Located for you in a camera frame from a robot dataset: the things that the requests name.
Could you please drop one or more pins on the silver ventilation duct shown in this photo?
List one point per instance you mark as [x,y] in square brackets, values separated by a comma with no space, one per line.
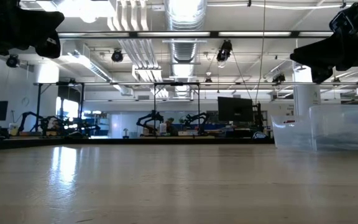
[197,12]

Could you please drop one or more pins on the black metal workstation frame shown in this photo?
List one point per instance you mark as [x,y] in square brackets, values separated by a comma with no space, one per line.
[154,105]
[38,105]

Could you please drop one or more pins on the clear plastic container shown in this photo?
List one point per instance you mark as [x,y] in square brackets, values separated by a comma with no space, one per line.
[337,124]

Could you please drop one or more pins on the white round pillar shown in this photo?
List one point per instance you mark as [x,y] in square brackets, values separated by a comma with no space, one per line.
[306,93]

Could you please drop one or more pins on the black ceiling camera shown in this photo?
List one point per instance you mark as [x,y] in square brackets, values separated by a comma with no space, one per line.
[224,51]
[208,80]
[12,61]
[117,56]
[278,77]

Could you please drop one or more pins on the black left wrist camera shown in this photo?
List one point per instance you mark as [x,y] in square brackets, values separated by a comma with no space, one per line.
[50,48]

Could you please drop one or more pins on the blue storage shelf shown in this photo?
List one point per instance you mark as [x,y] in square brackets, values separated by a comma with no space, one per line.
[101,126]

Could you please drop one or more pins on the white rectangular ceiling duct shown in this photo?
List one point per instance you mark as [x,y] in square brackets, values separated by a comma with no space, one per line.
[85,63]

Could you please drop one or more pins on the black computer monitor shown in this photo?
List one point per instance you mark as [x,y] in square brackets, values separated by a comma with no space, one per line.
[235,109]

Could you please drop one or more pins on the black metal rig frame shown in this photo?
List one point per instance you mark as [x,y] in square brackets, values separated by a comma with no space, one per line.
[166,140]

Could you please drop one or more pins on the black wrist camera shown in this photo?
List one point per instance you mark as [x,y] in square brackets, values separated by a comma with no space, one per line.
[50,48]
[321,74]

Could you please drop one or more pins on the black overhead light bar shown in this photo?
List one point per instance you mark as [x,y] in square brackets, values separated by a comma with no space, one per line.
[213,33]

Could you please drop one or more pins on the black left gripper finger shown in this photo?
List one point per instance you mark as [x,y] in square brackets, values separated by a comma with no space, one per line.
[36,32]
[42,18]

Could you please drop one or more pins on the person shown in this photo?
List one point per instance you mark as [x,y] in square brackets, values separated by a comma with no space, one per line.
[169,126]

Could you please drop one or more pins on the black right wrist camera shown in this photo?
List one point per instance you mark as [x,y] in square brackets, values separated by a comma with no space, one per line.
[321,74]

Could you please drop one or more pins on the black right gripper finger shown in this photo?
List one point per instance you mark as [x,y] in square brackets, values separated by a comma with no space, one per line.
[319,49]
[322,59]

